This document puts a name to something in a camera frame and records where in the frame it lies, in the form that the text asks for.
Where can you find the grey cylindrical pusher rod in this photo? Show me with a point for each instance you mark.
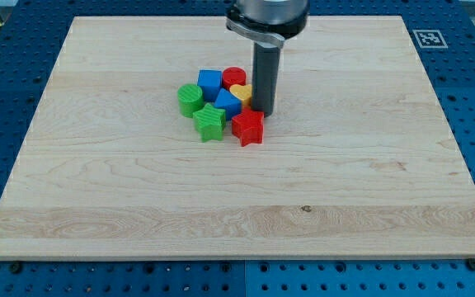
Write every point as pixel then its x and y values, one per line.
pixel 265 68

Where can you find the red cylinder block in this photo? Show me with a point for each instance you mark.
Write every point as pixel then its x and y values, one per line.
pixel 232 76

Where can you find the yellow heart block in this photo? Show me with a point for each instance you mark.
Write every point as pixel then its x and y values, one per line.
pixel 243 93

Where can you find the blue triangle block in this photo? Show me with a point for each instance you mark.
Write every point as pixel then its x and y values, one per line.
pixel 227 101

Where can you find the blue cube block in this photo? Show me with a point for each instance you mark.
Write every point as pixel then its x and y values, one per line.
pixel 210 82

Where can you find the red star block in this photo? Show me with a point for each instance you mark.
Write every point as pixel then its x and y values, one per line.
pixel 248 127

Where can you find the green cylinder block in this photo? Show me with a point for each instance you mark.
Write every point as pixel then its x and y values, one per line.
pixel 190 99

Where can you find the green star block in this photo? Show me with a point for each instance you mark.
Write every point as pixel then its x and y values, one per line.
pixel 210 122

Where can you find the light wooden board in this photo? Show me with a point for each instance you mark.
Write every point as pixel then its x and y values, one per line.
pixel 357 161

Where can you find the white fiducial marker tag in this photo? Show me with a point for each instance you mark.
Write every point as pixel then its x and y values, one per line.
pixel 430 39

